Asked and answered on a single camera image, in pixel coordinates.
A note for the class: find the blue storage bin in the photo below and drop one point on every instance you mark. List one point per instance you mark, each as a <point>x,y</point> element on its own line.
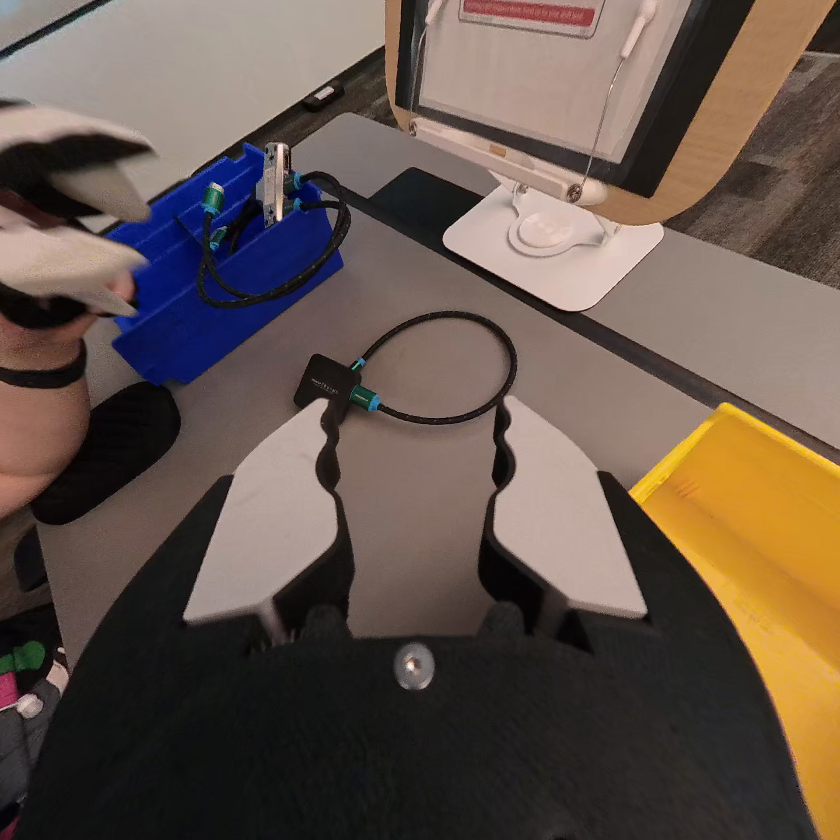
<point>170,328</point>

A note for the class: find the silver adapter hub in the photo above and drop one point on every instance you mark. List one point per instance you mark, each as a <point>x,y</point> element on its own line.
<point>274,184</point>

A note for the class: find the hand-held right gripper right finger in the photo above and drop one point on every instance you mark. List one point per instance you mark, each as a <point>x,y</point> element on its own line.
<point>564,525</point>

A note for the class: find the instruction sheet display stand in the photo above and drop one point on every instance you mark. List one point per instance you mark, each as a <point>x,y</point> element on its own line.
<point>558,262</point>

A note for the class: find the small black floor device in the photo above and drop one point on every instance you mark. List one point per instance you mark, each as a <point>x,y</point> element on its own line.
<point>325,94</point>

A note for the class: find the black square adapter hub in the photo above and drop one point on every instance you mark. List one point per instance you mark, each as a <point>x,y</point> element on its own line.
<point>325,384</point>

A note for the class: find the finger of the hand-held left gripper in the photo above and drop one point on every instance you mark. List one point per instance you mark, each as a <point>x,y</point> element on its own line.
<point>79,128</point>
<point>65,262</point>

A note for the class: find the black wristband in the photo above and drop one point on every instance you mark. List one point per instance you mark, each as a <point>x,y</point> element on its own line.
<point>46,377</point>

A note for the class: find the yellow storage bin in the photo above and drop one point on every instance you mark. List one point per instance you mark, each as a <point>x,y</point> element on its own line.
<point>754,558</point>

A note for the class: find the person's left forearm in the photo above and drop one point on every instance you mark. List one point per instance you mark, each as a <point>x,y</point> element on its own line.
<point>33,446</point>

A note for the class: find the black desk grommet cover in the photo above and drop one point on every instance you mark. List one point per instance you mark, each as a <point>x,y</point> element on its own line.
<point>420,197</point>

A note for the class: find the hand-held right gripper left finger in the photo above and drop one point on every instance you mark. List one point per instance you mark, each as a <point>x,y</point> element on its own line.
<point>269,518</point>

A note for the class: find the black chair armrest pad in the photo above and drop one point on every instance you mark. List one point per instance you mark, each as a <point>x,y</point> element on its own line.
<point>118,446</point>

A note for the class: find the person's left hand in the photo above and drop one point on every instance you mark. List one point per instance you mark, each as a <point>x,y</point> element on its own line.
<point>39,341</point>

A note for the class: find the person's printed black shirt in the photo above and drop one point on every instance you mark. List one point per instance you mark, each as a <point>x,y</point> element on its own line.
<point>26,735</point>

